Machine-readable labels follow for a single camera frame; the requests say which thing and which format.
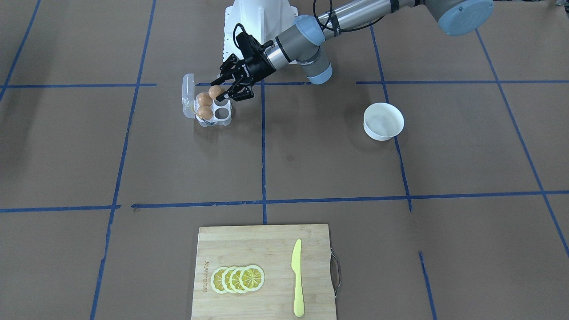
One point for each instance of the white bowl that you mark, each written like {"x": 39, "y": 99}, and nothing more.
{"x": 382, "y": 121}

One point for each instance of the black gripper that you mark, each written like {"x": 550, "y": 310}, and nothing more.
{"x": 257, "y": 68}

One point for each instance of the wooden cutting board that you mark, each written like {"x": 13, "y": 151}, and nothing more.
{"x": 264, "y": 272}

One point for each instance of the yellow plastic knife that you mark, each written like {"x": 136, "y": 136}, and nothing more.
{"x": 298, "y": 295}

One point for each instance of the brown egg in box far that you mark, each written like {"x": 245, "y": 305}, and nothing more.
{"x": 204, "y": 99}

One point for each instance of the brown egg from bowl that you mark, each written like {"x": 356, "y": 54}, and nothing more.
{"x": 215, "y": 91}

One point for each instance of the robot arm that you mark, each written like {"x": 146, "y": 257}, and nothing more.
{"x": 302, "y": 42}

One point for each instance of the brown egg in box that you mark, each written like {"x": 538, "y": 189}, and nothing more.
{"x": 204, "y": 99}
{"x": 206, "y": 114}

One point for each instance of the clear plastic egg box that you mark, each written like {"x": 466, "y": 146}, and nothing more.
{"x": 222, "y": 109}

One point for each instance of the brown egg in box near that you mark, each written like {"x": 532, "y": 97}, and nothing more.
{"x": 206, "y": 114}

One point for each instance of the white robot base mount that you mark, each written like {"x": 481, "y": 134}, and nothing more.
{"x": 263, "y": 19}

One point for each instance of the lemon slice farthest from knife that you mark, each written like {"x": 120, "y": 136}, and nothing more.
{"x": 217, "y": 280}

